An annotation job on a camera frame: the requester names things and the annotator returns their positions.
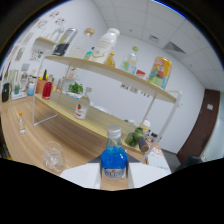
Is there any blue liquid bottle silver cap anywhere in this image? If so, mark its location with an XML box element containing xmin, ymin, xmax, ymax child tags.
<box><xmin>100</xmin><ymin>124</ymin><xmax>129</xmax><ymax>180</ymax></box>

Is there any clear bottle orange cap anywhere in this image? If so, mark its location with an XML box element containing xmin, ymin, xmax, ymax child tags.
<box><xmin>17</xmin><ymin>111</ymin><xmax>27</xmax><ymax>135</ymax></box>

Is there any large white milk bottle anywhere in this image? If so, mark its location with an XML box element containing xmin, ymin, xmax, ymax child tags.
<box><xmin>89</xmin><ymin>27</ymin><xmax>121</xmax><ymax>65</ymax></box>

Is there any white cup red lid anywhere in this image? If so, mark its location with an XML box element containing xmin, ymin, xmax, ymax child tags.
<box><xmin>141</xmin><ymin>119</ymin><xmax>152</xmax><ymax>131</ymax></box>

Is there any black wooden muddler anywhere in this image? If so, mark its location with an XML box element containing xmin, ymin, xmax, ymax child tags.
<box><xmin>137</xmin><ymin>134</ymin><xmax>150</xmax><ymax>153</ymax></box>

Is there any clear glass with ice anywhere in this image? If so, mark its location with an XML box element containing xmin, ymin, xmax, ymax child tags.
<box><xmin>43</xmin><ymin>140</ymin><xmax>67</xmax><ymax>174</ymax></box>

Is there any black chair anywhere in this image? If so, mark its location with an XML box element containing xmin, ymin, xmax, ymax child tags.
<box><xmin>179</xmin><ymin>154</ymin><xmax>204</xmax><ymax>172</ymax></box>

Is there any clear bottle red label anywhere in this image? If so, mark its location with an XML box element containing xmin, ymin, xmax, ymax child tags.
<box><xmin>73</xmin><ymin>87</ymin><xmax>92</xmax><ymax>120</ymax></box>

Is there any green potted plant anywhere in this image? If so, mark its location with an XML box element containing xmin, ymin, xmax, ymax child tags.
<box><xmin>67</xmin><ymin>82</ymin><xmax>84</xmax><ymax>95</ymax></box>

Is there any red liquid bottle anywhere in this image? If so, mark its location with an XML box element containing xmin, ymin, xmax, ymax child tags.
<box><xmin>41</xmin><ymin>78</ymin><xmax>54</xmax><ymax>100</ymax></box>

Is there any small red box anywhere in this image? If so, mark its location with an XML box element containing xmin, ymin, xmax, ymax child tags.
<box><xmin>134</xmin><ymin>69</ymin><xmax>147</xmax><ymax>80</ymax></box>

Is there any light blue cylinder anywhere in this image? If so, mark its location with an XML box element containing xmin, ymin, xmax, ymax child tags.
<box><xmin>27</xmin><ymin>82</ymin><xmax>36</xmax><ymax>97</ymax></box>

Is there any yellow snack bag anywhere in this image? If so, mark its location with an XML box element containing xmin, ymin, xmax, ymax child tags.
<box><xmin>147</xmin><ymin>56</ymin><xmax>173</xmax><ymax>90</ymax></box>

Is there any white kitchen scale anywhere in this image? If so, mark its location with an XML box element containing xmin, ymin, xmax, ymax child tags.
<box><xmin>10</xmin><ymin>91</ymin><xmax>28</xmax><ymax>101</ymax></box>

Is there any two-tier wooden shelf rack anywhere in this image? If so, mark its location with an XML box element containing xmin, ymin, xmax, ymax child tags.
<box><xmin>32</xmin><ymin>54</ymin><xmax>183</xmax><ymax>164</ymax></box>

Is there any black kettle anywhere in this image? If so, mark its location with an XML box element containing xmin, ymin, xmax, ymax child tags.
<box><xmin>1</xmin><ymin>82</ymin><xmax>13</xmax><ymax>103</ymax></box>

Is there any clear bottle green cap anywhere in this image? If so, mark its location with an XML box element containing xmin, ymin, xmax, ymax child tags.
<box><xmin>119</xmin><ymin>45</ymin><xmax>139</xmax><ymax>75</ymax></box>

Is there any amber liquid bottle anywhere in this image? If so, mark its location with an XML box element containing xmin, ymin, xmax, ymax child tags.
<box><xmin>105</xmin><ymin>51</ymin><xmax>116</xmax><ymax>68</ymax></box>

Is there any teal bottle black cap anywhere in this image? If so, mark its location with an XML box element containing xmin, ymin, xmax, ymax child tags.
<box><xmin>83</xmin><ymin>46</ymin><xmax>95</xmax><ymax>61</ymax></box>

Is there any black and yellow can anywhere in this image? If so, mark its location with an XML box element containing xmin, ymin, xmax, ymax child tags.
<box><xmin>52</xmin><ymin>27</ymin><xmax>78</xmax><ymax>57</ymax></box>

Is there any wooden wall shelf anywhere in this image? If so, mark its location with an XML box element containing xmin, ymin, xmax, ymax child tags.
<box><xmin>34</xmin><ymin>35</ymin><xmax>58</xmax><ymax>46</ymax></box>

